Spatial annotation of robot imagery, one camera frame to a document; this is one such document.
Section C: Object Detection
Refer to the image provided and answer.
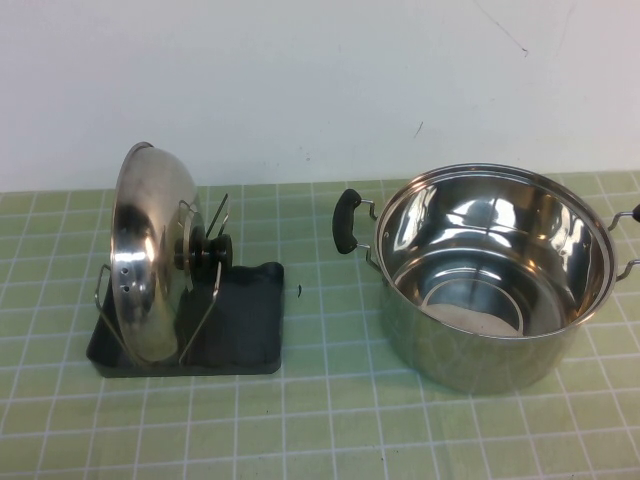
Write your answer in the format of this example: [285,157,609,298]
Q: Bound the green checkered tablecloth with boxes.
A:
[0,172,640,480]

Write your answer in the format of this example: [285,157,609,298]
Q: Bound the stainless steel pot lid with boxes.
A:
[110,142,236,364]

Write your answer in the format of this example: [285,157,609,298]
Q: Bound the grey lid rack with wires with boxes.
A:
[85,192,286,381]

